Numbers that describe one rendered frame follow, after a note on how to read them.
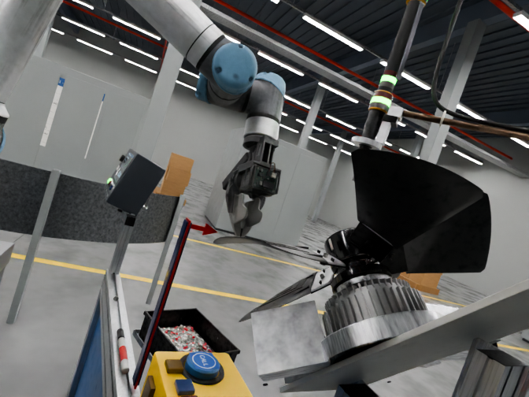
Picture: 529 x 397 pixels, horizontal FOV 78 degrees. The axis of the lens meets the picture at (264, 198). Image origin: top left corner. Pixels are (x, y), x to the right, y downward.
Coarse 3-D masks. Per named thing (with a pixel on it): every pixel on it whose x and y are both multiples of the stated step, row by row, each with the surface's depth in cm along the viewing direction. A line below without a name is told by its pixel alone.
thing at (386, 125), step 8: (392, 112) 72; (400, 112) 71; (384, 120) 72; (392, 120) 71; (400, 120) 73; (384, 128) 72; (360, 136) 73; (384, 136) 72; (368, 144) 72; (376, 144) 72; (384, 144) 75
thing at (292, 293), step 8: (304, 280) 91; (312, 280) 87; (288, 288) 93; (296, 288) 89; (304, 288) 85; (280, 296) 91; (288, 296) 87; (296, 296) 85; (264, 304) 93; (272, 304) 89; (280, 304) 86; (240, 320) 90
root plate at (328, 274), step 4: (328, 268) 89; (320, 272) 90; (328, 272) 86; (316, 276) 89; (328, 276) 84; (332, 276) 83; (316, 280) 87; (324, 280) 83; (328, 280) 82; (316, 284) 84; (320, 284) 83; (324, 284) 81; (312, 288) 84; (316, 288) 82
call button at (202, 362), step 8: (192, 352) 39; (200, 352) 39; (192, 360) 37; (200, 360) 38; (208, 360) 38; (216, 360) 39; (192, 368) 36; (200, 368) 36; (208, 368) 37; (216, 368) 37; (200, 376) 36; (208, 376) 36
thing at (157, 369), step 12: (156, 360) 37; (228, 360) 41; (156, 372) 36; (228, 372) 39; (144, 384) 38; (156, 384) 35; (168, 384) 33; (204, 384) 35; (216, 384) 36; (228, 384) 37; (240, 384) 37; (156, 396) 34; (168, 396) 32; (180, 396) 32; (204, 396) 34; (216, 396) 34; (228, 396) 35; (240, 396) 35; (252, 396) 36
